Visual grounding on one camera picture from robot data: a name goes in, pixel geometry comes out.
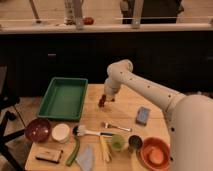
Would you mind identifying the green plastic tray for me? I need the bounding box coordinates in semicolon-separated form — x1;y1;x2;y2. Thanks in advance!
37;77;88;122

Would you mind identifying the silver fork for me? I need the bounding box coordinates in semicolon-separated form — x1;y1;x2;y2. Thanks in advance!
101;122;132;132

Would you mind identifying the orange bowl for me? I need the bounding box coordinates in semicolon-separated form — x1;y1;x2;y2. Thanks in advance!
139;137;170;171

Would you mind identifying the black chair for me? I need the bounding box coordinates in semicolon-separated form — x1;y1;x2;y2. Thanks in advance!
0;66;24;171

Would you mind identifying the dark red bowl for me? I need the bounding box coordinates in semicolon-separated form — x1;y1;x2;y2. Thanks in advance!
25;118;51;143

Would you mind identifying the green cucumber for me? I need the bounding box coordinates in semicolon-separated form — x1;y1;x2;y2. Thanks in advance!
65;136;80;167

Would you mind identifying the green cup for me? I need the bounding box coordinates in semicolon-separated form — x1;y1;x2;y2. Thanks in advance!
110;134;125;151

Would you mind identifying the dark metal cup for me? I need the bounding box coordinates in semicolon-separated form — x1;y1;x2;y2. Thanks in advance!
128;135;143;153

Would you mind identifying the light blue cloth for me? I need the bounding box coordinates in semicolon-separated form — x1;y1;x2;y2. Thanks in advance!
75;145;94;171

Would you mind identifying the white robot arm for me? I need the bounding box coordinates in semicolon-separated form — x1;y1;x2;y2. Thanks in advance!
104;60;213;171

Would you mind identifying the person in dark clothes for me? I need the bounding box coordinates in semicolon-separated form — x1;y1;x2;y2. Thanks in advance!
120;0;184;24

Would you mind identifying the white dish brush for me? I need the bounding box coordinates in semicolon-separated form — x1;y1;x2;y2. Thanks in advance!
73;125;113;137

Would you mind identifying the wooden block with black base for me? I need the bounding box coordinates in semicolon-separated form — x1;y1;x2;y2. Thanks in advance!
35;147;63;163

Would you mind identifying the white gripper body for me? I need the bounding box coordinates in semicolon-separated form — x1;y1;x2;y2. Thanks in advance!
104;79;120;102

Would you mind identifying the white round container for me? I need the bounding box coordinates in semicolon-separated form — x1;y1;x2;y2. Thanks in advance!
52;123;70;143

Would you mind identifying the red object on counter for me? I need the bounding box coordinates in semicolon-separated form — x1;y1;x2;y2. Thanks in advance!
83;17;94;25

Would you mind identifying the blue sponge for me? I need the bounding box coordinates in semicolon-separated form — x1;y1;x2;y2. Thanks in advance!
136;107;150;125

